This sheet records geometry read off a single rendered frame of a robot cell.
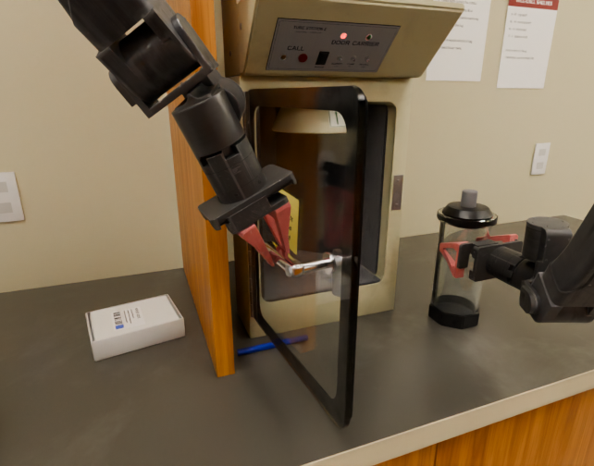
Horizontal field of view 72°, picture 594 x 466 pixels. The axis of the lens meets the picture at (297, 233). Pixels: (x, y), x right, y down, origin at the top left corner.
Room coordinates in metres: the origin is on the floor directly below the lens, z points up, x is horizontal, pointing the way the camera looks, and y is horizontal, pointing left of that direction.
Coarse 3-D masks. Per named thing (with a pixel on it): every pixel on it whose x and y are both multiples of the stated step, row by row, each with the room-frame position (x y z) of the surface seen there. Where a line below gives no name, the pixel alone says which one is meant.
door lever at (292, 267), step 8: (272, 248) 0.46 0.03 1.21; (280, 248) 0.46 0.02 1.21; (272, 256) 0.45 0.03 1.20; (280, 256) 0.44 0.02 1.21; (288, 256) 0.43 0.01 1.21; (328, 256) 0.43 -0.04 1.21; (280, 264) 0.43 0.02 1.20; (288, 264) 0.41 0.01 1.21; (296, 264) 0.41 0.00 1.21; (304, 264) 0.42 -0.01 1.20; (312, 264) 0.42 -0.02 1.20; (320, 264) 0.42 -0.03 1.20; (328, 264) 0.43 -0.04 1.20; (288, 272) 0.41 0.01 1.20; (296, 272) 0.41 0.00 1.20; (304, 272) 0.41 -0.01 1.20; (328, 272) 0.43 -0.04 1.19
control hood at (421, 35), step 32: (256, 0) 0.58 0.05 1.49; (288, 0) 0.59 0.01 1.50; (320, 0) 0.60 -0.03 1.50; (352, 0) 0.62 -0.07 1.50; (384, 0) 0.64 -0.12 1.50; (416, 0) 0.66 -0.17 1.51; (256, 32) 0.61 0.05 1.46; (416, 32) 0.69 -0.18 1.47; (448, 32) 0.71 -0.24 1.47; (256, 64) 0.65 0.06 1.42; (384, 64) 0.72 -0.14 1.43; (416, 64) 0.74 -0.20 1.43
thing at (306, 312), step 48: (288, 96) 0.53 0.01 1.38; (336, 96) 0.43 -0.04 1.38; (288, 144) 0.53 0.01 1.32; (336, 144) 0.43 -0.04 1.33; (288, 192) 0.53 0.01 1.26; (336, 192) 0.42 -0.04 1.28; (336, 240) 0.42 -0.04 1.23; (288, 288) 0.53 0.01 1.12; (336, 288) 0.42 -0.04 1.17; (288, 336) 0.53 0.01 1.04; (336, 336) 0.42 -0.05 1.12; (336, 384) 0.41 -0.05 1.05
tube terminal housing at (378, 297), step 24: (240, 0) 0.68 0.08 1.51; (384, 96) 0.77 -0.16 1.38; (408, 96) 0.79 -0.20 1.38; (408, 120) 0.79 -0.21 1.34; (384, 168) 0.81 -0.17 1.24; (384, 192) 0.81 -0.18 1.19; (384, 216) 0.81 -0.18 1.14; (240, 240) 0.73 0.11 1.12; (384, 240) 0.81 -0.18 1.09; (240, 264) 0.73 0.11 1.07; (384, 264) 0.81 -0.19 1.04; (240, 288) 0.74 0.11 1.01; (360, 288) 0.76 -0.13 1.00; (384, 288) 0.78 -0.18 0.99; (240, 312) 0.75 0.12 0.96; (360, 312) 0.76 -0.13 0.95
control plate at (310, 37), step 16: (288, 32) 0.62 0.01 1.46; (304, 32) 0.63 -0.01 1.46; (320, 32) 0.64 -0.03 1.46; (336, 32) 0.65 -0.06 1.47; (352, 32) 0.66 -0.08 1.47; (368, 32) 0.66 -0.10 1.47; (384, 32) 0.67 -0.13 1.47; (272, 48) 0.64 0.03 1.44; (288, 48) 0.64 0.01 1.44; (304, 48) 0.65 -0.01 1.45; (320, 48) 0.66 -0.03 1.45; (336, 48) 0.67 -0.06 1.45; (352, 48) 0.68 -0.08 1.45; (368, 48) 0.69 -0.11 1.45; (384, 48) 0.70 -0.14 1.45; (272, 64) 0.66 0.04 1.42; (288, 64) 0.66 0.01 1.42; (304, 64) 0.67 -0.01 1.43; (336, 64) 0.69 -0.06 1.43; (352, 64) 0.70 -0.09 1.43; (368, 64) 0.71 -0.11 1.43
